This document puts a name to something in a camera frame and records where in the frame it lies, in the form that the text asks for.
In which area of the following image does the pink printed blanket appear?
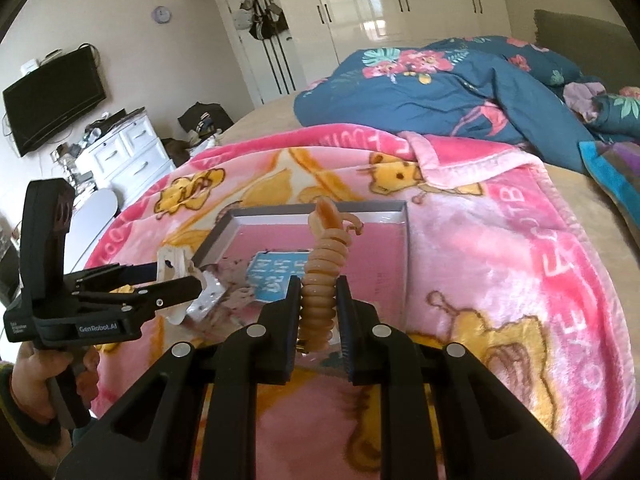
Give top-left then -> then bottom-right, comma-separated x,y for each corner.
82,127 -> 632,480

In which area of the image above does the black wall television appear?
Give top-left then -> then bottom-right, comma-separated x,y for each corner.
2,47 -> 108,158

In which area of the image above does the green pillow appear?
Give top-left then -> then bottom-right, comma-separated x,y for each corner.
532,9 -> 640,83

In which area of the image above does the white hair claw clip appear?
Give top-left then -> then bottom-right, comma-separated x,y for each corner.
156,245 -> 226,326

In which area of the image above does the white drawer dresser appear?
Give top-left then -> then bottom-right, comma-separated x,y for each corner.
75,110 -> 177,191

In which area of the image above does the white door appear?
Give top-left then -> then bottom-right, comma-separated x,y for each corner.
215,0 -> 311,106

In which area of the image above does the purple cloth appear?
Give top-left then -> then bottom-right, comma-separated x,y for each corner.
562,80 -> 608,123

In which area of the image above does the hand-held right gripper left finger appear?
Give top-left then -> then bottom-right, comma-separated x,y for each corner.
55,279 -> 303,480

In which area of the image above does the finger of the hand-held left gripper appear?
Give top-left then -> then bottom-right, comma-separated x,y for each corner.
76,275 -> 204,322
69,261 -> 162,289

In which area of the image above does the sheer dotted hair bow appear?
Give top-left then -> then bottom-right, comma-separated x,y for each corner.
200,255 -> 261,321

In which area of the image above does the white glossy wardrobe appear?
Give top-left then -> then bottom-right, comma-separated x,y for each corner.
182,0 -> 513,93

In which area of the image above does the black hanging bag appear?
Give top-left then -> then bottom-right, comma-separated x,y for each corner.
249,0 -> 291,41

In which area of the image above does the person's left hand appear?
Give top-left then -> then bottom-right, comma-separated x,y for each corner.
11,345 -> 102,419

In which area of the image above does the brown bag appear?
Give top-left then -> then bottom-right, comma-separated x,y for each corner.
161,138 -> 193,168

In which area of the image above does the beige spiral hair tie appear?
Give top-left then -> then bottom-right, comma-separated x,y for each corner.
299,197 -> 366,356

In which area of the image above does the grey cardboard box tray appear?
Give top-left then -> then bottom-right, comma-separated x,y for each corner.
190,201 -> 412,378

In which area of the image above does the blue floral duvet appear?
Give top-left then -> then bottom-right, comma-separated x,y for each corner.
293,35 -> 640,176

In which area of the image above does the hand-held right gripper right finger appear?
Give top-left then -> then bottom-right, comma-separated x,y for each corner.
336,275 -> 581,480

